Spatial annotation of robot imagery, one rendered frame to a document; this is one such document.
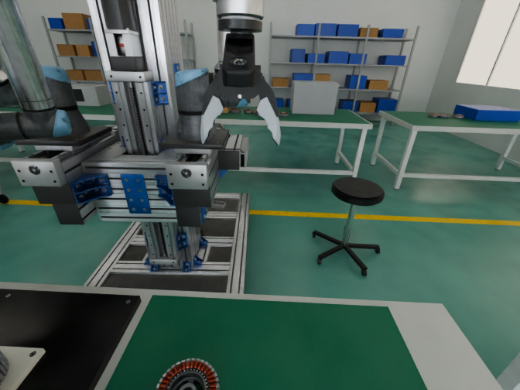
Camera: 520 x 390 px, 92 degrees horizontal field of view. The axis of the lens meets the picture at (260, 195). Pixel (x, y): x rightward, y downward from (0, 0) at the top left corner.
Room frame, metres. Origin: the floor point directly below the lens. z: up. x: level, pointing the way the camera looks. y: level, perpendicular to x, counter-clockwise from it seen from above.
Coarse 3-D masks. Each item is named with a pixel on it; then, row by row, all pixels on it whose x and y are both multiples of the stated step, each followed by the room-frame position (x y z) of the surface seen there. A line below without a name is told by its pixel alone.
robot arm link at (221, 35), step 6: (216, 6) 0.94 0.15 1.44; (222, 36) 0.93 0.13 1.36; (222, 42) 0.93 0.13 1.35; (222, 48) 0.93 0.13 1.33; (222, 54) 0.93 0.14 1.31; (222, 60) 0.94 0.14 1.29; (216, 66) 0.95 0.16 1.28; (216, 72) 0.94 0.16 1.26; (228, 102) 0.93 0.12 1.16; (234, 102) 0.94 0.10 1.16; (240, 102) 0.94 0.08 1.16; (246, 102) 0.95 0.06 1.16
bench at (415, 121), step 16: (384, 112) 3.37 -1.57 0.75; (400, 112) 3.40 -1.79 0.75; (416, 112) 3.43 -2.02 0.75; (432, 112) 3.47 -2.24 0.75; (416, 128) 2.62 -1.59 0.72; (432, 128) 2.61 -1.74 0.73; (448, 128) 2.61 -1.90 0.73; (464, 128) 2.61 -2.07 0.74; (480, 128) 2.60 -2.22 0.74; (496, 128) 2.60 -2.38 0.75; (512, 128) 2.61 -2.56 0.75; (512, 144) 3.39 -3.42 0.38; (384, 160) 3.10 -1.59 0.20; (512, 160) 3.24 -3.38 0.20; (400, 176) 2.65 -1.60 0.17; (416, 176) 2.65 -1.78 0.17; (432, 176) 2.65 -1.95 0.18; (448, 176) 2.64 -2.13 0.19; (464, 176) 2.64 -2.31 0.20; (480, 176) 2.64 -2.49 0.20; (496, 176) 2.66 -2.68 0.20
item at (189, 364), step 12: (192, 360) 0.27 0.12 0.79; (168, 372) 0.25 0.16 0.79; (180, 372) 0.25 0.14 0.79; (192, 372) 0.26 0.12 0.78; (204, 372) 0.25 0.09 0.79; (168, 384) 0.23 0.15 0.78; (180, 384) 0.24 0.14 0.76; (192, 384) 0.24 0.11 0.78; (204, 384) 0.24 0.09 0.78; (216, 384) 0.24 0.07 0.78
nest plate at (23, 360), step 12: (0, 348) 0.29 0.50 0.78; (12, 348) 0.29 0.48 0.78; (24, 348) 0.29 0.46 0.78; (36, 348) 0.29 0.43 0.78; (12, 360) 0.27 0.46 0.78; (24, 360) 0.27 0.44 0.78; (36, 360) 0.27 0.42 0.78; (12, 372) 0.25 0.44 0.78; (24, 372) 0.25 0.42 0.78; (12, 384) 0.23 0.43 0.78
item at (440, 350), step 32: (0, 288) 0.46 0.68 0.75; (32, 288) 0.46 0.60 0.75; (64, 288) 0.47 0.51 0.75; (96, 288) 0.47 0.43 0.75; (128, 288) 0.47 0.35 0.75; (416, 320) 0.40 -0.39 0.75; (448, 320) 0.40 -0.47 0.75; (416, 352) 0.32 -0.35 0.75; (448, 352) 0.33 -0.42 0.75; (448, 384) 0.26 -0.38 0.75; (480, 384) 0.27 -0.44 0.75
